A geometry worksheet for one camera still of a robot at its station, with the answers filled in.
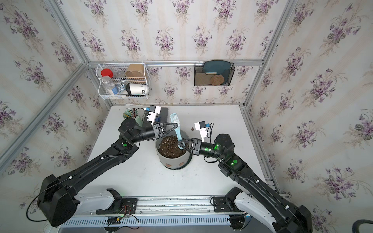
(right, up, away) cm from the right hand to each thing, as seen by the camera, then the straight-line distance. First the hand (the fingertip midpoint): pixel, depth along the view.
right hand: (181, 145), depth 61 cm
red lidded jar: (-50, +41, +31) cm, 72 cm away
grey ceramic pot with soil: (-8, -8, +22) cm, 25 cm away
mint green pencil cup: (-36, +15, +37) cm, 54 cm away
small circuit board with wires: (-34, -40, +10) cm, 53 cm away
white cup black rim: (-31, +31, +32) cm, 54 cm away
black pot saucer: (+3, -16, +25) cm, 30 cm away
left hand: (-1, +6, 0) cm, 6 cm away
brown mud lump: (+6, +3, +44) cm, 44 cm away
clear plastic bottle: (-48, +33, +30) cm, 65 cm away
